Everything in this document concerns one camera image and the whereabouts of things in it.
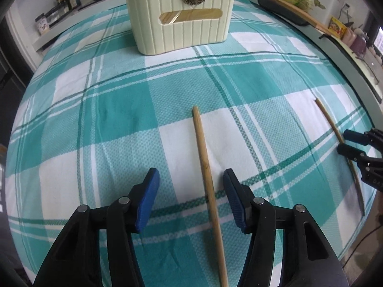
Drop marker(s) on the wooden chopstick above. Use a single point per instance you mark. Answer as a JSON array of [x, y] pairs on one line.
[[206, 170], [329, 119]]

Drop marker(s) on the cream ribbed utensil holder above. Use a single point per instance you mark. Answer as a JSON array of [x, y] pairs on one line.
[[179, 36]]

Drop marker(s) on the wooden cutting board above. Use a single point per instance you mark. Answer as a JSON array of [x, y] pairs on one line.
[[311, 21]]

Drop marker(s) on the pink container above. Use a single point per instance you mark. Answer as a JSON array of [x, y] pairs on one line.
[[356, 40]]

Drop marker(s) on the light green black-edged board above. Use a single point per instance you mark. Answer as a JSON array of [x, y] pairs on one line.
[[359, 65]]

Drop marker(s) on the teal white plaid tablecloth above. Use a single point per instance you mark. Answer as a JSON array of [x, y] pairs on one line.
[[119, 110]]

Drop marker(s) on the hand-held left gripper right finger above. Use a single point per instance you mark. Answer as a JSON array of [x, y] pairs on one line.
[[235, 203]]

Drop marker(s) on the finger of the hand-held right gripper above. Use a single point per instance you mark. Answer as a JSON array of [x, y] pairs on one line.
[[356, 136], [348, 152]]

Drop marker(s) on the yellow printed box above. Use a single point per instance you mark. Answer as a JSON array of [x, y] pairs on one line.
[[338, 27]]

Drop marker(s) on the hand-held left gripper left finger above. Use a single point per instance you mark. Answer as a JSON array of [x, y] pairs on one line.
[[148, 203]]

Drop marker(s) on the black rolled mat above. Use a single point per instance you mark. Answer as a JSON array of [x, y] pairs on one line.
[[284, 10]]

